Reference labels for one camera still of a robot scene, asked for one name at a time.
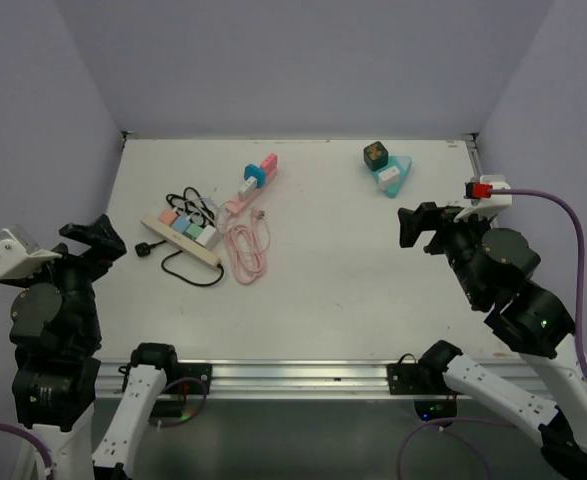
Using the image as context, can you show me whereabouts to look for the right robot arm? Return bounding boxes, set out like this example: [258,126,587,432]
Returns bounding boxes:
[398,202,587,479]

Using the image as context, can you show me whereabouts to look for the pink adapter plug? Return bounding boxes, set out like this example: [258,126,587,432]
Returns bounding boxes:
[260,153,278,175]

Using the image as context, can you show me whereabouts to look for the blue charger plug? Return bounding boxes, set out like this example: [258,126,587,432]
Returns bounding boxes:
[171,216,191,234]

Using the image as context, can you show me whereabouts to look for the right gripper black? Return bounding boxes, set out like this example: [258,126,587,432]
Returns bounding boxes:
[396,200,491,304]

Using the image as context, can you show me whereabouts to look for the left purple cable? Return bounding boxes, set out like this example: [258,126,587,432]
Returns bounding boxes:
[0,259,55,480]

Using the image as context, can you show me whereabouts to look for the pink power strip cable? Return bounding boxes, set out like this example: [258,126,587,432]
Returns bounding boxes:
[221,206,271,286]

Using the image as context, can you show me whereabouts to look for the green charger plug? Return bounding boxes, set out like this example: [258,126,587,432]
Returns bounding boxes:
[184,224,203,240]

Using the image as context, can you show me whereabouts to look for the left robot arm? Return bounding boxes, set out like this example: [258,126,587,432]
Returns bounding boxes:
[0,215,181,479]

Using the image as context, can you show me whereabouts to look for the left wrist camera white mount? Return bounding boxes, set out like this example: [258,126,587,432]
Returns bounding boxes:
[0,224,62,280]

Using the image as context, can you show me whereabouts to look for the pink power strip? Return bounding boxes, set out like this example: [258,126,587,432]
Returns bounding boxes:
[225,168,278,216]

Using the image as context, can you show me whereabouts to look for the aluminium front rail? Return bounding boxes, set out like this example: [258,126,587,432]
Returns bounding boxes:
[95,358,551,400]

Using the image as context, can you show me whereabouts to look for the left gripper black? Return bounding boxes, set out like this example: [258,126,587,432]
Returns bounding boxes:
[0,212,124,345]

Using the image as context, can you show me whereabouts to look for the white charger plug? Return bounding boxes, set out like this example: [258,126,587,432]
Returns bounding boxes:
[196,225,222,251]

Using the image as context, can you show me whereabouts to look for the pink charger plug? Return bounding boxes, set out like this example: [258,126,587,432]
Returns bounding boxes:
[158,209,179,226]

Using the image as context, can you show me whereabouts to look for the teal triangular power strip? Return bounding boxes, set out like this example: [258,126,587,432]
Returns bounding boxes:
[368,155,412,199]

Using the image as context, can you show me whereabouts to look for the white adapter plug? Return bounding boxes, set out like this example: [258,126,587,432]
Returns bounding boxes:
[238,176,257,200]

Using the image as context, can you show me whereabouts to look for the dark green cube socket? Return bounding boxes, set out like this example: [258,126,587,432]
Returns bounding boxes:
[363,141,389,172]

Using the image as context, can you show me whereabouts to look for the blue adapter plug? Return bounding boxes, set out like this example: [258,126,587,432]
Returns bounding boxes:
[244,164,267,188]

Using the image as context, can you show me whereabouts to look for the black power strip cable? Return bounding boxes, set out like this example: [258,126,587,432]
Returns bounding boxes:
[134,186,226,288]

